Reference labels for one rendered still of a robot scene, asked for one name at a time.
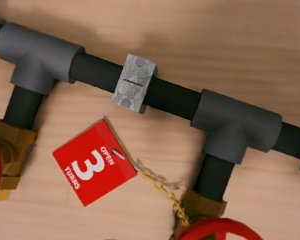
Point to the red tag with gold chain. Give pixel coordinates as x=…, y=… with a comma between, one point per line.
x=93, y=170

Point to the black pipe with grey tee fittings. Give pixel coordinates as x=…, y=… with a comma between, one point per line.
x=231, y=125

